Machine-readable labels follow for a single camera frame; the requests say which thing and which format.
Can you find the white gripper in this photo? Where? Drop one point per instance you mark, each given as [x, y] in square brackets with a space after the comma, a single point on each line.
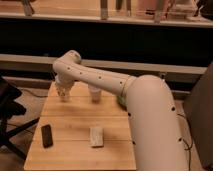
[63, 87]

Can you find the beige rectangular sponge block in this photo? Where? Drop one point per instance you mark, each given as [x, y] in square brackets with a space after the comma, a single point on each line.
[96, 137]

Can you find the dark cabinet at right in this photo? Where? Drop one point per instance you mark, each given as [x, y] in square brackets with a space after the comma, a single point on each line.
[198, 108]

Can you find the green object behind arm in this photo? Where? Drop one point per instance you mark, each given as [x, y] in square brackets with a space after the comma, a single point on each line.
[121, 101]

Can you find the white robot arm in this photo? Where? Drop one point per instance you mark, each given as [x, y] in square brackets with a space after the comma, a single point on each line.
[154, 125]

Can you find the black office chair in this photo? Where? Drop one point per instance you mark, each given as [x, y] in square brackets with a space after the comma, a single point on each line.
[8, 109]

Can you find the black smartphone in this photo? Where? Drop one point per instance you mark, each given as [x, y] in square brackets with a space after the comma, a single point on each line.
[47, 136]

